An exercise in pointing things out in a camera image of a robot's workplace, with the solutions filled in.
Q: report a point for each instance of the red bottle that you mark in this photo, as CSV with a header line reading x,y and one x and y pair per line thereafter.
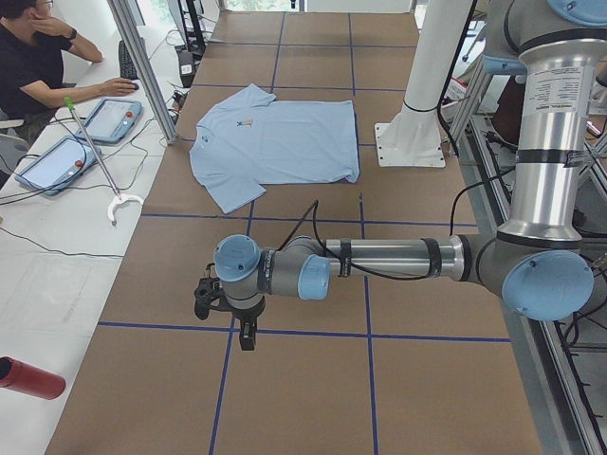
x,y
24,378

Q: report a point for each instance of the black keyboard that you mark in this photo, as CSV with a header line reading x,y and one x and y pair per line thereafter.
x,y
127,67

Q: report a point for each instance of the white camera mast with base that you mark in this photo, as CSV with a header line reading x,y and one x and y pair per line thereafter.
x,y
412,138

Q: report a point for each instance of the near teach pendant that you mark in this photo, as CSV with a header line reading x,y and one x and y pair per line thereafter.
x,y
58,167

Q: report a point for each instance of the reacher grabber stick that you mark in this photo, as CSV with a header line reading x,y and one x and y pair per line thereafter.
x,y
119,198

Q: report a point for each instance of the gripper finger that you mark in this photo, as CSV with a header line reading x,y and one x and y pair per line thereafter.
x,y
247,334

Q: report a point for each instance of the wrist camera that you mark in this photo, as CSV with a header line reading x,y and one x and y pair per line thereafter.
x,y
206,294

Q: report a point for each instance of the seated person in black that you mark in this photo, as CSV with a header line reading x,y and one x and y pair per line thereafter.
x,y
32,66

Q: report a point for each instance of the light blue t-shirt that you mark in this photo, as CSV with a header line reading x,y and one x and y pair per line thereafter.
x,y
251,140

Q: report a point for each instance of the teach pendant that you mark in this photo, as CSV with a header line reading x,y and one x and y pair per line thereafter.
x,y
58,167
111,119

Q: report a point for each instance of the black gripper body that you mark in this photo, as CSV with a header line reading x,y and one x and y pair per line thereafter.
x,y
245,316

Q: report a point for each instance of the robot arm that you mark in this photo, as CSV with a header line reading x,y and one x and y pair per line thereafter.
x,y
532,261

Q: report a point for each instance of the aluminium frame post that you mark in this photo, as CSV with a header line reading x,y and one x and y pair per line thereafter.
x,y
128,29

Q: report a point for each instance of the far teach pendant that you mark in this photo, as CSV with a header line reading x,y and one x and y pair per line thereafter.
x,y
111,119

